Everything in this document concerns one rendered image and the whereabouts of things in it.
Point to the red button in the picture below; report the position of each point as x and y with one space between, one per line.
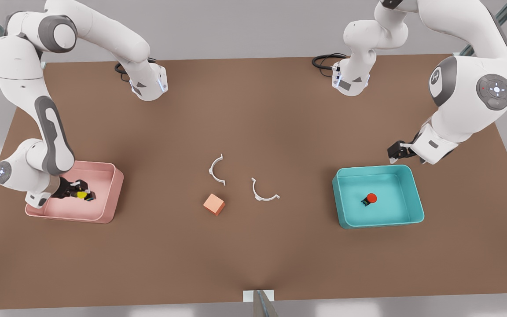
370 199

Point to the white curved clip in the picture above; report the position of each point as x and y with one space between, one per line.
260 196
212 174

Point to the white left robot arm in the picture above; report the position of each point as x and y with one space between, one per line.
469 97

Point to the white post foot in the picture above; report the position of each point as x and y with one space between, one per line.
247 296

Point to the blue storage box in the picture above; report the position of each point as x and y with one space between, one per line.
394 207

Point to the orange cube block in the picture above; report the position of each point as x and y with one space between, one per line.
214 204

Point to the yellow button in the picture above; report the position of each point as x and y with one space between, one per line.
83 194

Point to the pink storage box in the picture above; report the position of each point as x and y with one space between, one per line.
99 193

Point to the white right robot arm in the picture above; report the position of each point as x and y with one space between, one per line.
20 79

